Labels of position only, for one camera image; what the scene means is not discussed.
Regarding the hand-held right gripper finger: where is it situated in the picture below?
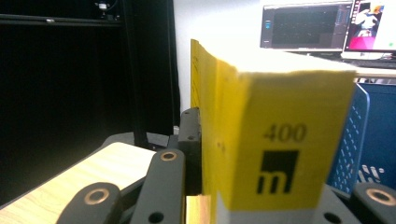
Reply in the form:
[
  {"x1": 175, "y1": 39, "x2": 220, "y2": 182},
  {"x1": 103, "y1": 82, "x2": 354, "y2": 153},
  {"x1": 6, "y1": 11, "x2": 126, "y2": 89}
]
[{"x1": 177, "y1": 106, "x2": 204, "y2": 197}]

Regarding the yellow paperback book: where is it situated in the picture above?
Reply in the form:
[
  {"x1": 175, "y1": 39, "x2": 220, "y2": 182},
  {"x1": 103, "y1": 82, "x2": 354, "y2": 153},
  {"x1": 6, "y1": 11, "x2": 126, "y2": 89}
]
[{"x1": 185, "y1": 38, "x2": 358, "y2": 224}]

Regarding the bright screen computer monitor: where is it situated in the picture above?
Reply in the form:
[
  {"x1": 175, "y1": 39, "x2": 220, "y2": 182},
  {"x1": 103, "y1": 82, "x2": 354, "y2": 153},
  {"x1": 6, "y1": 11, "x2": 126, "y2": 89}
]
[{"x1": 340, "y1": 0, "x2": 396, "y2": 61}]

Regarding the small camera on bar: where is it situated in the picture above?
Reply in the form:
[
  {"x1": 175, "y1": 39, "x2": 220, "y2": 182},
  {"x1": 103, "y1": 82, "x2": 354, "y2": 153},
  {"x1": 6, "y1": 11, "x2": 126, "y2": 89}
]
[{"x1": 93, "y1": 0, "x2": 110, "y2": 13}]

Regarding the black keyboard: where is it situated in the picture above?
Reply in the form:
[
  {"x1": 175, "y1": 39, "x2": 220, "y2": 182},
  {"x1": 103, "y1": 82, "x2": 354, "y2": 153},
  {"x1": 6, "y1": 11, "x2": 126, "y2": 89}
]
[{"x1": 346, "y1": 58, "x2": 396, "y2": 70}]

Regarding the black horizontal metal bar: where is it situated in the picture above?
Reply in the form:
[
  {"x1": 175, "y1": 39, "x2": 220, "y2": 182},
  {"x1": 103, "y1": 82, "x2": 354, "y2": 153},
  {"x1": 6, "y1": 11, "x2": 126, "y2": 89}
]
[{"x1": 0, "y1": 12, "x2": 123, "y2": 27}]

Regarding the blue file rack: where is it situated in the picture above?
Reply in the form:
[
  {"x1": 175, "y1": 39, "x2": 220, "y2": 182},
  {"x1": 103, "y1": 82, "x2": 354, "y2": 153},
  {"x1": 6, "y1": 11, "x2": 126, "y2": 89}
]
[{"x1": 326, "y1": 81, "x2": 396, "y2": 200}]

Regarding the white desk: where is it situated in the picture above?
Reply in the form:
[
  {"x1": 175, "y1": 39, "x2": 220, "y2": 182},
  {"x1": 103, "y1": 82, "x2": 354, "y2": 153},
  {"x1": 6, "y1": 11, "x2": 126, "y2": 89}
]
[{"x1": 353, "y1": 65, "x2": 396, "y2": 79}]

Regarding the dark screen computer monitor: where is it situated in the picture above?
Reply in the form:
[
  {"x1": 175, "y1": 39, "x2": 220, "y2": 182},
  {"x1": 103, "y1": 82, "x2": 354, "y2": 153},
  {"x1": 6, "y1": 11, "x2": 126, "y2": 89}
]
[{"x1": 260, "y1": 0, "x2": 355, "y2": 53}]

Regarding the black metal stand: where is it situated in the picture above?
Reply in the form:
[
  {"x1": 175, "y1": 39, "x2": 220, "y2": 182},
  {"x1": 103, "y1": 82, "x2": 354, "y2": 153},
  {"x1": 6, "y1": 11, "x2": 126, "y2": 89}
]
[{"x1": 102, "y1": 0, "x2": 180, "y2": 151}]

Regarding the dark curtain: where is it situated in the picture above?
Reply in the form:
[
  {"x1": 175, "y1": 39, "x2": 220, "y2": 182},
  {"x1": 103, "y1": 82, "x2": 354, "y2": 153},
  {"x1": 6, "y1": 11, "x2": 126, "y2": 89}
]
[{"x1": 0, "y1": 0, "x2": 182, "y2": 206}]

